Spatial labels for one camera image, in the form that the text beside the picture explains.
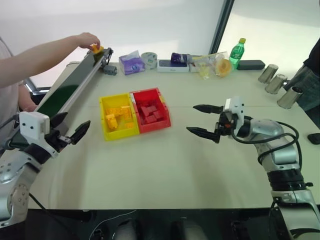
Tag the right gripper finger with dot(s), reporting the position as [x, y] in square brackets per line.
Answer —
[208, 109]
[205, 133]

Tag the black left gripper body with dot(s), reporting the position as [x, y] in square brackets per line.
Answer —
[57, 140]

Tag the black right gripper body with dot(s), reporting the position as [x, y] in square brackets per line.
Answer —
[225, 125]

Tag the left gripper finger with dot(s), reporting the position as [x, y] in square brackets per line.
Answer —
[80, 131]
[58, 120]

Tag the yellow toy block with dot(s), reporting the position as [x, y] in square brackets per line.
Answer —
[96, 48]

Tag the person's left forearm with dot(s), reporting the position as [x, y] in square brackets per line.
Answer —
[37, 60]

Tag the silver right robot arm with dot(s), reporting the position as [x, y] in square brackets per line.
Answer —
[271, 131]

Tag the person's right forearm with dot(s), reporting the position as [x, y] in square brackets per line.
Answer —
[26, 100]

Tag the green conveyor belt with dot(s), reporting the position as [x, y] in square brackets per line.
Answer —
[67, 82]

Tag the person's left hand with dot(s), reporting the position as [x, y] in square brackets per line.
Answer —
[87, 40]

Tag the yellow blocks in bin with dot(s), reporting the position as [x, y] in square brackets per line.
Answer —
[112, 122]

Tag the yellow building block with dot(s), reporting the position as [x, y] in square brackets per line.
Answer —
[129, 125]
[126, 112]
[111, 110]

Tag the yellow plastic bin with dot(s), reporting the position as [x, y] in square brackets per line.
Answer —
[120, 133]

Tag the yellow tape roll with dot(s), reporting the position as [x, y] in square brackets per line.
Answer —
[223, 68]

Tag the clear plastic bag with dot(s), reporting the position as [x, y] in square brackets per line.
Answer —
[206, 63]

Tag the red plastic bin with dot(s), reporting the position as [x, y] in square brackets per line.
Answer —
[160, 125]

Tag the red building block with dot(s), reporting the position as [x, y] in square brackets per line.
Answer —
[157, 115]
[150, 120]
[148, 111]

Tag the person's light shirt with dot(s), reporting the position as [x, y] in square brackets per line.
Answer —
[6, 105]

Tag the flat white box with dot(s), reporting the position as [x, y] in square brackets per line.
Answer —
[172, 68]

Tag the dark purple cup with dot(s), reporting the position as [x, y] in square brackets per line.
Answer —
[178, 58]

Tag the green plastic bottle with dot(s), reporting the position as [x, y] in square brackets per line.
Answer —
[236, 55]

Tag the long black case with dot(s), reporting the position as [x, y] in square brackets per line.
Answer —
[251, 65]

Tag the metal cup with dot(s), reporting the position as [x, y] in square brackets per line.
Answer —
[267, 73]
[275, 84]
[288, 98]

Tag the grey tape roll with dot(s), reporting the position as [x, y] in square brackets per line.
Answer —
[149, 60]

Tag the purple tissue pack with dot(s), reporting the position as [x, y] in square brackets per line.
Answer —
[131, 63]

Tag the small black device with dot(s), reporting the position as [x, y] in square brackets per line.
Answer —
[314, 138]

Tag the bystander in dark clothes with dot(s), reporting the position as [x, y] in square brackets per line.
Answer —
[310, 82]

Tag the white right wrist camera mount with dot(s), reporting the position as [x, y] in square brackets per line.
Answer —
[236, 106]

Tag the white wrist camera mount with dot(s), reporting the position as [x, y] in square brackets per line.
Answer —
[236, 106]
[31, 122]

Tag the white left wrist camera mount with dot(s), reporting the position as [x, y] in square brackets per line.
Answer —
[31, 122]

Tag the dark window post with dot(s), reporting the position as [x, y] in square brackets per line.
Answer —
[222, 25]

